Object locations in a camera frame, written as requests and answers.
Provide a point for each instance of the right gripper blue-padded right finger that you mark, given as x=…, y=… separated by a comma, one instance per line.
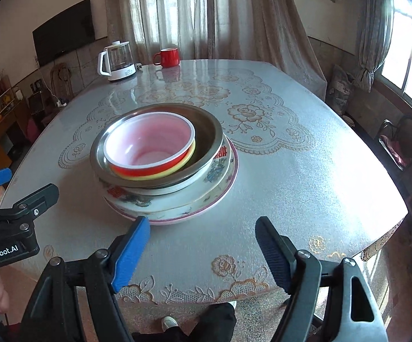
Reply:
x=299, y=274

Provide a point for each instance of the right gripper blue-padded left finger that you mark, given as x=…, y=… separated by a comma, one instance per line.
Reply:
x=103, y=275

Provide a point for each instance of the large purple floral plate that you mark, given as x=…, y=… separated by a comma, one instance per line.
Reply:
x=177, y=206

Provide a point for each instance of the yellow plastic bowl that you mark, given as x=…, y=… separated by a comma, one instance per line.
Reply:
x=160, y=172

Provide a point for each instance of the white plate red pattern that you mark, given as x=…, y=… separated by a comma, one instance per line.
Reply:
x=191, y=185

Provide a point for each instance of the red plastic bowl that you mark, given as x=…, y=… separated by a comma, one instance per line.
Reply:
x=149, y=141

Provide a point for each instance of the stainless steel bowl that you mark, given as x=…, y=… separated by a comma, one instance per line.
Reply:
x=209, y=137

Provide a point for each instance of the small white plate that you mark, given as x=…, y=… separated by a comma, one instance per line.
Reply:
x=163, y=191

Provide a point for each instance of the white shoe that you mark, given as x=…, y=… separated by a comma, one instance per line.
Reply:
x=168, y=322

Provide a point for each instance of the black trouser leg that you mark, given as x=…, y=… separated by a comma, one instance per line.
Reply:
x=216, y=324

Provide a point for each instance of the lace tablecloth gold flowers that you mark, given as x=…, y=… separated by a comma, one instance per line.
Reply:
x=286, y=156

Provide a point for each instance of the red seat cushion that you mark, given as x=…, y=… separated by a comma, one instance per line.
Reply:
x=395, y=151

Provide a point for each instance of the white pet bowl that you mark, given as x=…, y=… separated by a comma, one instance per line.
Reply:
x=349, y=120

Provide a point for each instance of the glass white electric kettle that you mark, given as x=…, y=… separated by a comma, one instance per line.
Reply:
x=115, y=62

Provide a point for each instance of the dark wooden armchair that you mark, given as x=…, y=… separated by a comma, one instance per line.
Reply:
x=400, y=131

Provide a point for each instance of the grey printed sack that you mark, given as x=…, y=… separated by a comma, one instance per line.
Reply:
x=340, y=90

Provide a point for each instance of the red mug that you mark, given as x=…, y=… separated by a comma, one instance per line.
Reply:
x=167, y=58

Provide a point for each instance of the tied side curtain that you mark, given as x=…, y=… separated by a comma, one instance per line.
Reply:
x=375, y=39

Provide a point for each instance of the black wall television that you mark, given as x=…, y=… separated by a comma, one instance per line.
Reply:
x=67, y=31

